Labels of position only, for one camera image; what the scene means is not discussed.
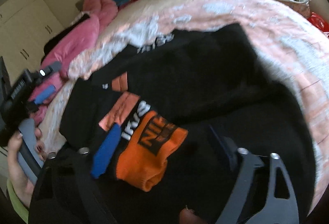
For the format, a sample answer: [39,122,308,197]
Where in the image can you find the black sweater orange cuffs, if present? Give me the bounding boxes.
[60,24,316,223]

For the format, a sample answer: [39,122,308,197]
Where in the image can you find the person's right hand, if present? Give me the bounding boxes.
[179,208,207,224]

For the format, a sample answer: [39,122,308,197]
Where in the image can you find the person's left hand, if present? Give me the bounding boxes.
[7,131,34,208]

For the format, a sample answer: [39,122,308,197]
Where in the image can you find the black garment behind duvet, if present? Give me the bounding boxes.
[40,14,90,64]

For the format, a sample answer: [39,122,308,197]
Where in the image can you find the pink duvet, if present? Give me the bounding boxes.
[29,0,118,125]

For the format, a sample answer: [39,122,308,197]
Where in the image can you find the peach white patterned bedspread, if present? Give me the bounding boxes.
[40,0,328,204]

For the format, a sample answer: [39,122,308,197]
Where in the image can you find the red plastic bag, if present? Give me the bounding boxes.
[307,12,329,37]

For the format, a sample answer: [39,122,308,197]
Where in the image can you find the white wardrobe with handles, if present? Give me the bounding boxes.
[1,0,64,83]

